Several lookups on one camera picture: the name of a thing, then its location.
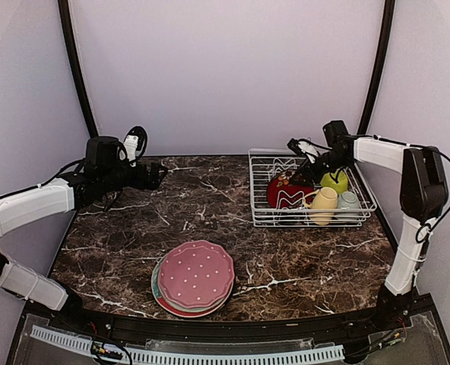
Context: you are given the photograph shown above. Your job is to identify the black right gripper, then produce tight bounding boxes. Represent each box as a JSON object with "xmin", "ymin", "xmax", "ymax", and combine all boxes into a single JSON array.
[{"xmin": 290, "ymin": 149, "xmax": 353, "ymax": 186}]

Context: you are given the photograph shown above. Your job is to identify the small red flower plate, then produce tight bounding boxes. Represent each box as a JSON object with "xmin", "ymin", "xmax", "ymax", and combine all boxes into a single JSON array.
[{"xmin": 266, "ymin": 169, "xmax": 315, "ymax": 209}]

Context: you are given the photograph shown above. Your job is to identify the pink dotted bowl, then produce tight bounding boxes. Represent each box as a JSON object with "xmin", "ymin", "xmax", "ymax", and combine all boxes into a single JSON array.
[{"xmin": 157, "ymin": 240, "xmax": 235, "ymax": 309}]

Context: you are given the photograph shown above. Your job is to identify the striped rim cream plate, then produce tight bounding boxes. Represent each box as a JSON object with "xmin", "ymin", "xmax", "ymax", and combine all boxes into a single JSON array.
[{"xmin": 224, "ymin": 285, "xmax": 236, "ymax": 304}]

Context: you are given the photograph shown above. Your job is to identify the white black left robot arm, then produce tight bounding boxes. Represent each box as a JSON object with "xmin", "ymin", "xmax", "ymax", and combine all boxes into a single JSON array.
[{"xmin": 0, "ymin": 128, "xmax": 168, "ymax": 332}]

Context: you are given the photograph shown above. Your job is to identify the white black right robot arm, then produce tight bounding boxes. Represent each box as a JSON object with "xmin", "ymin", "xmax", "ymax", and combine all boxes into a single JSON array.
[{"xmin": 287, "ymin": 120, "xmax": 450, "ymax": 298}]

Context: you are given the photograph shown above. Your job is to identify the lime green cup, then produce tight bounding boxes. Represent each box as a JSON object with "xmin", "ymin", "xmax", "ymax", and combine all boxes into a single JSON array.
[{"xmin": 320, "ymin": 170, "xmax": 349, "ymax": 195}]

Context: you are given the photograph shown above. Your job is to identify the pale yellow mug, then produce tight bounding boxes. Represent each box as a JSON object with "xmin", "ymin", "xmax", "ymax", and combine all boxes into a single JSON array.
[{"xmin": 302, "ymin": 187, "xmax": 338, "ymax": 226}]

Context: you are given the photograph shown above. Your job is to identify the pale green glass cup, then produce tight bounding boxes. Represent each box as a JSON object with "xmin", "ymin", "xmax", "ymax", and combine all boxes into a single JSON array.
[{"xmin": 335, "ymin": 191, "xmax": 360, "ymax": 222}]

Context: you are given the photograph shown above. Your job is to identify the white wire dish rack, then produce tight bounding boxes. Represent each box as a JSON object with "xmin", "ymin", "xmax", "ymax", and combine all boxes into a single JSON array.
[{"xmin": 249, "ymin": 148, "xmax": 377, "ymax": 228}]

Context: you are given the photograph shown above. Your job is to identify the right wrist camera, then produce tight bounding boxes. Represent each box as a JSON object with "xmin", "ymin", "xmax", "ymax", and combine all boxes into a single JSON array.
[{"xmin": 287, "ymin": 138, "xmax": 318, "ymax": 157}]

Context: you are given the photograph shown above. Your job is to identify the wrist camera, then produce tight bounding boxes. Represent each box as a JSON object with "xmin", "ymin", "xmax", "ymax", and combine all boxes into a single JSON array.
[
  {"xmin": 123, "ymin": 126, "xmax": 148, "ymax": 167},
  {"xmin": 287, "ymin": 138, "xmax": 318, "ymax": 157}
]

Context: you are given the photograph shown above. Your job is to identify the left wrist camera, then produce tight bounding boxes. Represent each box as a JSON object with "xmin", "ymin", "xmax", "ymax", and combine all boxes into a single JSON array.
[{"xmin": 123, "ymin": 126, "xmax": 148, "ymax": 167}]

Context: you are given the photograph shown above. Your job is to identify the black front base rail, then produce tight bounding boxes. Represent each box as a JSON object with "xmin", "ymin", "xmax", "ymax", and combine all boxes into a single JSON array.
[{"xmin": 13, "ymin": 287, "xmax": 434, "ymax": 344}]

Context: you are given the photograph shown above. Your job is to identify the right black frame post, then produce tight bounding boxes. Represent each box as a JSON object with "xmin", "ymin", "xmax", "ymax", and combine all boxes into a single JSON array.
[{"xmin": 357, "ymin": 0, "xmax": 396, "ymax": 135}]

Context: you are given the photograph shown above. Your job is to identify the white slotted cable duct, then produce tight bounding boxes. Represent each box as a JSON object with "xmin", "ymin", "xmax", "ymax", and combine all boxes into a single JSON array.
[{"xmin": 30, "ymin": 325, "xmax": 344, "ymax": 364}]

